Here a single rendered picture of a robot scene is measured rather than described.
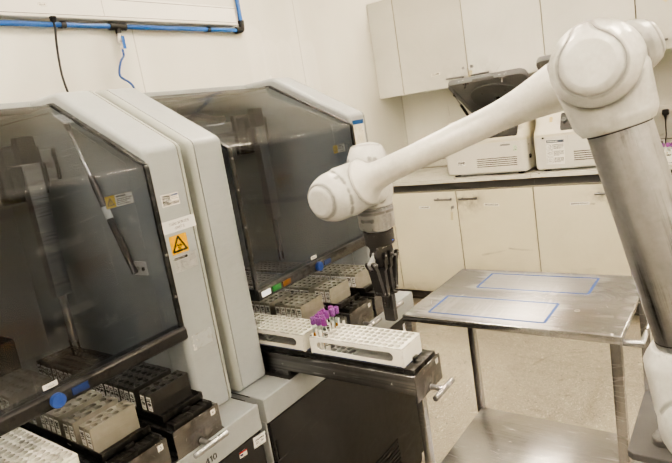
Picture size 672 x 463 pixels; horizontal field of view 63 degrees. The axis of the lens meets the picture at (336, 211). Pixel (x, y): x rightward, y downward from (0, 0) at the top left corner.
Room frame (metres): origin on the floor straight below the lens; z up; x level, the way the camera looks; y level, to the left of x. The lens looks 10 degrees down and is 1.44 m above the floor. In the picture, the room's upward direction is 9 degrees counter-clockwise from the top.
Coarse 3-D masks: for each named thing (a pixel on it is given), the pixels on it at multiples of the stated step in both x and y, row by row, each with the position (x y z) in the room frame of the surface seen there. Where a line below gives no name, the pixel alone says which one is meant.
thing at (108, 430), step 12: (120, 408) 1.16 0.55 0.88; (132, 408) 1.16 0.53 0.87; (108, 420) 1.12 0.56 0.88; (120, 420) 1.14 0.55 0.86; (132, 420) 1.16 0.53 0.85; (96, 432) 1.09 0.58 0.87; (108, 432) 1.11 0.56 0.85; (120, 432) 1.13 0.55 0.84; (96, 444) 1.09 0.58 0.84; (108, 444) 1.11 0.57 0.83
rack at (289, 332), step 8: (256, 320) 1.63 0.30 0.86; (264, 320) 1.62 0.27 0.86; (272, 320) 1.61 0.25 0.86; (280, 320) 1.60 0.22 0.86; (288, 320) 1.58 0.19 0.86; (296, 320) 1.58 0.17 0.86; (304, 320) 1.56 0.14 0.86; (264, 328) 1.55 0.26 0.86; (272, 328) 1.55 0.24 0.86; (280, 328) 1.53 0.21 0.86; (288, 328) 1.53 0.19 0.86; (296, 328) 1.52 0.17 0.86; (304, 328) 1.50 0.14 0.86; (264, 336) 1.62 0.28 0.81; (272, 336) 1.61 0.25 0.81; (280, 336) 1.61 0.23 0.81; (288, 336) 1.48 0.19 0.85; (296, 336) 1.46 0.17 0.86; (304, 336) 1.46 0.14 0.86; (272, 344) 1.53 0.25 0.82; (280, 344) 1.51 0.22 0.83; (288, 344) 1.49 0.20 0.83; (296, 344) 1.47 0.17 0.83; (304, 344) 1.45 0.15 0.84
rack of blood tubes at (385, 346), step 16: (336, 336) 1.40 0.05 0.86; (352, 336) 1.39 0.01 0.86; (368, 336) 1.37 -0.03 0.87; (384, 336) 1.35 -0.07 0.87; (400, 336) 1.34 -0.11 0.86; (416, 336) 1.32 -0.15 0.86; (320, 352) 1.41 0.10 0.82; (336, 352) 1.38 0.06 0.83; (352, 352) 1.40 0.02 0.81; (368, 352) 1.39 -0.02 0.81; (384, 352) 1.38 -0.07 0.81; (400, 352) 1.26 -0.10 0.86; (416, 352) 1.31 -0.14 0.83
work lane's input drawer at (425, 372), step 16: (272, 352) 1.51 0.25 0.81; (288, 352) 1.48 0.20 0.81; (304, 352) 1.44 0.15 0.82; (432, 352) 1.31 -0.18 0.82; (288, 368) 1.47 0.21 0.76; (304, 368) 1.43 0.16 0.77; (320, 368) 1.40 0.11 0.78; (336, 368) 1.36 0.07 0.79; (352, 368) 1.33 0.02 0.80; (368, 368) 1.31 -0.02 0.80; (384, 368) 1.28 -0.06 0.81; (400, 368) 1.26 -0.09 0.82; (416, 368) 1.24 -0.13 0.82; (432, 368) 1.29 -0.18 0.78; (368, 384) 1.31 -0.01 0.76; (384, 384) 1.28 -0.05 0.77; (400, 384) 1.25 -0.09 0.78; (416, 384) 1.22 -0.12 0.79; (432, 384) 1.27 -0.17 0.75; (448, 384) 1.26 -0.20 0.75
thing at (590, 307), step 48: (480, 288) 1.71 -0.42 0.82; (528, 288) 1.64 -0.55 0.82; (576, 288) 1.57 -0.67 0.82; (624, 288) 1.51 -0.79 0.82; (576, 336) 1.29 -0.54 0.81; (624, 336) 1.25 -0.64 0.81; (480, 384) 1.91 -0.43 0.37; (624, 384) 1.23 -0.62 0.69; (480, 432) 1.76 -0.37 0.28; (528, 432) 1.72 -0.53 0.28; (576, 432) 1.67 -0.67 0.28; (624, 432) 1.23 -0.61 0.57
